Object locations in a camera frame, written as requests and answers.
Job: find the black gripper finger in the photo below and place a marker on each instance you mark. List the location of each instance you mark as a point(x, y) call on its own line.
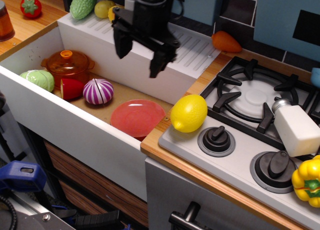
point(161, 58)
point(123, 42)

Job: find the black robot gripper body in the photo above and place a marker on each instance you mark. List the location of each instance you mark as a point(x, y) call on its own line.
point(147, 23)

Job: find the yellow toy lemon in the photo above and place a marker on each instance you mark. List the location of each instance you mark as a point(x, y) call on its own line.
point(189, 113)

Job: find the red plastic plate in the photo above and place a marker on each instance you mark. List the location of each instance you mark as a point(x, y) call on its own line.
point(137, 118)

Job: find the yellow toy corn piece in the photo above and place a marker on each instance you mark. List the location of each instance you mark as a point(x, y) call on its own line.
point(111, 14)

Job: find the grey toy faucet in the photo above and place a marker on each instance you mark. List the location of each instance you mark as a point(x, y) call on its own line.
point(129, 4)

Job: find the yellow toy potato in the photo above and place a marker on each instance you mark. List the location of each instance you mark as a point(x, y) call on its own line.
point(101, 9)

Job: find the green toy bitter gourd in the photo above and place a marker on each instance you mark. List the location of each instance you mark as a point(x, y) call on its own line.
point(79, 9)

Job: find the orange toy carrot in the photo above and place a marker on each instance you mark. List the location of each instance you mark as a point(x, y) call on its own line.
point(223, 41)

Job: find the purple striped toy onion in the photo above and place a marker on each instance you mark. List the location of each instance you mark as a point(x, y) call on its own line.
point(98, 91)

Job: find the orange transparent toy pot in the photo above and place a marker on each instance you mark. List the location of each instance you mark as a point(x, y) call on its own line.
point(68, 64)

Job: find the white toy sink basin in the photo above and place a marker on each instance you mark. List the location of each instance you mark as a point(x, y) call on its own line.
point(76, 130)

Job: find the red toy apple half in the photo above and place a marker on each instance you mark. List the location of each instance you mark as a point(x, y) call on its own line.
point(71, 88)

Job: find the green toy cabbage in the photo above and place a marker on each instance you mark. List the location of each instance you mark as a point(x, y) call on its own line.
point(41, 78)

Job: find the red toy tomato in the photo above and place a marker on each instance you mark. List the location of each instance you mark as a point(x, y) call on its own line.
point(31, 8)

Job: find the black left stove knob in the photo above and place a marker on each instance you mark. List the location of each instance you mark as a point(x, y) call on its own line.
point(216, 142)

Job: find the black stove knob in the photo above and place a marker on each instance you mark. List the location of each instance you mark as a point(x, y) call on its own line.
point(273, 171)
point(216, 142)

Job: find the amber glass jar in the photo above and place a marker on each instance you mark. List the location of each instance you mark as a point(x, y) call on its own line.
point(6, 28)

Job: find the grey toy stove top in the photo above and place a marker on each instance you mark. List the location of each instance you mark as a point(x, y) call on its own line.
point(234, 169)

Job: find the blue object at edge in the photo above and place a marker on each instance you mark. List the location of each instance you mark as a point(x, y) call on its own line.
point(315, 77)

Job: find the white salt shaker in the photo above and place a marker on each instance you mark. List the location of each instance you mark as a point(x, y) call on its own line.
point(299, 133)

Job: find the black right stove knob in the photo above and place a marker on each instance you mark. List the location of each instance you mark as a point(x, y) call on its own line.
point(273, 171)

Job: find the yellow toy bell pepper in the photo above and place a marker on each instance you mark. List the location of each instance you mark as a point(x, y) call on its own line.
point(306, 181)

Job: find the metal oven door handle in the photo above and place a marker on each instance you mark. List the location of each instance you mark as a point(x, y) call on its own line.
point(187, 221)

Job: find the blue clamp handle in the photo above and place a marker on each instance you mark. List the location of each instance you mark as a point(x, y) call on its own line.
point(22, 177)

